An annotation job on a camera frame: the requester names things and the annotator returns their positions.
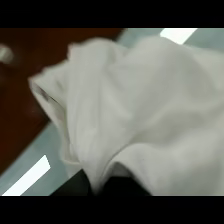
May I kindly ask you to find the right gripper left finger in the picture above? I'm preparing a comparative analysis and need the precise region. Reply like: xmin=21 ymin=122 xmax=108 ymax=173
xmin=49 ymin=168 xmax=94 ymax=197

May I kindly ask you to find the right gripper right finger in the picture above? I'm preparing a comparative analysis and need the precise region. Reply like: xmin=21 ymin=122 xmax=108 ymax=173
xmin=99 ymin=175 xmax=152 ymax=197

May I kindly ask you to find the white T-shirt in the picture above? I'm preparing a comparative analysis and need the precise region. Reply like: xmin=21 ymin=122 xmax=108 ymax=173
xmin=27 ymin=35 xmax=224 ymax=197

